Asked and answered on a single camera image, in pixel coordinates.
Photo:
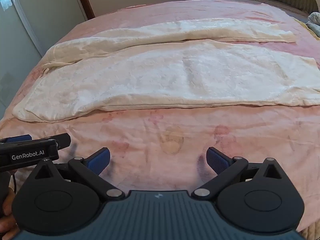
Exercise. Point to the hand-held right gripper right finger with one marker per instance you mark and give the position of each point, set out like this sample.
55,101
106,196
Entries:
218,161

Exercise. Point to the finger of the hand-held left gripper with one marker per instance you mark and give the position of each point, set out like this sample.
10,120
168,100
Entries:
62,140
21,138

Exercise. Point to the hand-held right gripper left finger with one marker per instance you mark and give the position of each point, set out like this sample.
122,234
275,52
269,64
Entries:
99,160

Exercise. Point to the cream pants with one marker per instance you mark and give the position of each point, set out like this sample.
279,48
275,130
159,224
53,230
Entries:
175,80

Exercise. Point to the person's left hand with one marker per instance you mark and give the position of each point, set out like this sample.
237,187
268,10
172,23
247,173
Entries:
6,220

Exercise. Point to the pink bed sheet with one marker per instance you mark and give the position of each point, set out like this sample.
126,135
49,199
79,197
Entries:
175,135

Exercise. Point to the white wardrobe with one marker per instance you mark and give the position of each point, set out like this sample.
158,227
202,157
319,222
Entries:
37,17

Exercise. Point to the pale bundled clothes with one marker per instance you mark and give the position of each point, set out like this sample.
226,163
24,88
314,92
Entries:
314,23

